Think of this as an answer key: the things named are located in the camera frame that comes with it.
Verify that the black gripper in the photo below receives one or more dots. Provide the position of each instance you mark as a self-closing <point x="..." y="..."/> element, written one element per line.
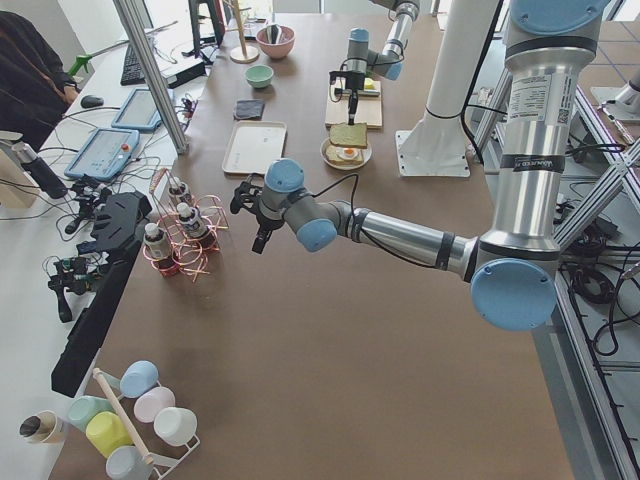
<point x="354" y="83"/>
<point x="265" y="221"/>

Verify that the bread slice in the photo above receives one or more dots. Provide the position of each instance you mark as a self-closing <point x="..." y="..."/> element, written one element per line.
<point x="334" y="160"/>
<point x="349" y="135"/>

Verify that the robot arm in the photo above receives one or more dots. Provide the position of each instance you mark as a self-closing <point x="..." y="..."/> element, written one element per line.
<point x="387" y="62"/>
<point x="510" y="268"/>

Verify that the cream rabbit serving tray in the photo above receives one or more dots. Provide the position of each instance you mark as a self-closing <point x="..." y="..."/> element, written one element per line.
<point x="253" y="146"/>

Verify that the bamboo cutting board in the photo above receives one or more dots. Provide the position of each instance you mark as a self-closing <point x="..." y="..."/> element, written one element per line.
<point x="369" y="110"/>

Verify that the fried egg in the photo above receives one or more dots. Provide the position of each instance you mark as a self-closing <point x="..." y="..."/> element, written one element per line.
<point x="348" y="154"/>

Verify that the white round plate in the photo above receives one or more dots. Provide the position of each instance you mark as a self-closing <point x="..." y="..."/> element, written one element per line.
<point x="367" y="152"/>

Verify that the tea bottle front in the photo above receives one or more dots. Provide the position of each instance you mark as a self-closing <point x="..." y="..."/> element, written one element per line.
<point x="195" y="227"/>

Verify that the tea bottle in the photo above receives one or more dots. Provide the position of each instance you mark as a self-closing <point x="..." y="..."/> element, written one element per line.
<point x="179" y="192"/>
<point x="195" y="227"/>
<point x="159" y="250"/>

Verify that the tea bottle right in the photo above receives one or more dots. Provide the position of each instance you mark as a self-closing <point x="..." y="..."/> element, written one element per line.
<point x="179" y="192"/>

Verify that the pink bowl with ice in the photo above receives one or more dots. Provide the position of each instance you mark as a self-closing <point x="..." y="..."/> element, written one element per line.
<point x="282" y="47"/>

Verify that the mint green bowl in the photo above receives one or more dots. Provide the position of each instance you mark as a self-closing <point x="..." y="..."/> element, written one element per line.
<point x="259" y="76"/>

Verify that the folded grey cloth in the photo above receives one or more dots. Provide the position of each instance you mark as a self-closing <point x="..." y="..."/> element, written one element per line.
<point x="249" y="109"/>

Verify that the tea bottle left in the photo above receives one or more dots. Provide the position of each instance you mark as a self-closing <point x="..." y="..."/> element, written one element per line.
<point x="159" y="250"/>

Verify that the steel ice scoop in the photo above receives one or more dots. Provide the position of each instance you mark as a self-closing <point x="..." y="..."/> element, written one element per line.
<point x="273" y="33"/>

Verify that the wooden cup stand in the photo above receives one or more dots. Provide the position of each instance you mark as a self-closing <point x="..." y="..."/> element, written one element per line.
<point x="243" y="53"/>

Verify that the blue teach pendant far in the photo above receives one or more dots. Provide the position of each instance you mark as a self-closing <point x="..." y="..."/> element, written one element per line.
<point x="138" y="112"/>

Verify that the blue teach pendant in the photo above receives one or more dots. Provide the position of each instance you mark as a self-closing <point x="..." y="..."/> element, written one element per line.
<point x="138" y="112"/>
<point x="104" y="155"/>

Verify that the blue teach pendant near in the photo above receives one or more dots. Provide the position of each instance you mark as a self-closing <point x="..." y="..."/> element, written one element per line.
<point x="104" y="155"/>

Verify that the pink mug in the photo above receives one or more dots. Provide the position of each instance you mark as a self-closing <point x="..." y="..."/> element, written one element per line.
<point x="149" y="405"/>

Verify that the black keyboard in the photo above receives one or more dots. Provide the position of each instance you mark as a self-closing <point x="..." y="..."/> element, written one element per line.
<point x="132" y="73"/>

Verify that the white mug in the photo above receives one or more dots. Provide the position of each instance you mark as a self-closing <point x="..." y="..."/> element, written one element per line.
<point x="175" y="425"/>

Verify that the black computer mouse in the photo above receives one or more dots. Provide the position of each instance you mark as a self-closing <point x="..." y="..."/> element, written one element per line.
<point x="91" y="101"/>

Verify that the black thermos bottle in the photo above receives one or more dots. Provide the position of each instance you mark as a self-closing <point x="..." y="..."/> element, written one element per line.
<point x="39" y="170"/>

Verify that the yellow mug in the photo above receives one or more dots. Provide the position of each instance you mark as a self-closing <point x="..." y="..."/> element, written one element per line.
<point x="106" y="432"/>

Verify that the mint mug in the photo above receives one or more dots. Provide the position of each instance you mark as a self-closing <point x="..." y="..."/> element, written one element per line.
<point x="84" y="408"/>

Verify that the grey blue mug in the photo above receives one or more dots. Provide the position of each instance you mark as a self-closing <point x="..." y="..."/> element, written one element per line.
<point x="125" y="463"/>

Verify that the seated person dark clothes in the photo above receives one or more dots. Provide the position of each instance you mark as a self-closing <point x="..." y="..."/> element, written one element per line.
<point x="35" y="90"/>

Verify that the paper cup with steel jigger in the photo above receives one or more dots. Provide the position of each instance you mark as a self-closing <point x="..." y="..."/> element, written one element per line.
<point x="44" y="427"/>

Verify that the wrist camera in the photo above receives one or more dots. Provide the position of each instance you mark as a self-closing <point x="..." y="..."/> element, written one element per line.
<point x="247" y="195"/>
<point x="336" y="84"/>

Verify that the copper wire bottle rack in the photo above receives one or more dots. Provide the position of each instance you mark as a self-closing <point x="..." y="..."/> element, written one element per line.
<point x="192" y="260"/>

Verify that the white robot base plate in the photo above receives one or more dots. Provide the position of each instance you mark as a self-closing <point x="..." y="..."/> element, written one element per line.
<point x="432" y="153"/>

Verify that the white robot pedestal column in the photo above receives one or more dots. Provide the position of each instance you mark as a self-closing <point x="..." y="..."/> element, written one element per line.
<point x="469" y="30"/>

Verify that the aluminium frame post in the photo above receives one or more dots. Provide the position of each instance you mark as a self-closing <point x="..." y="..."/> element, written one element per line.
<point x="131" y="21"/>

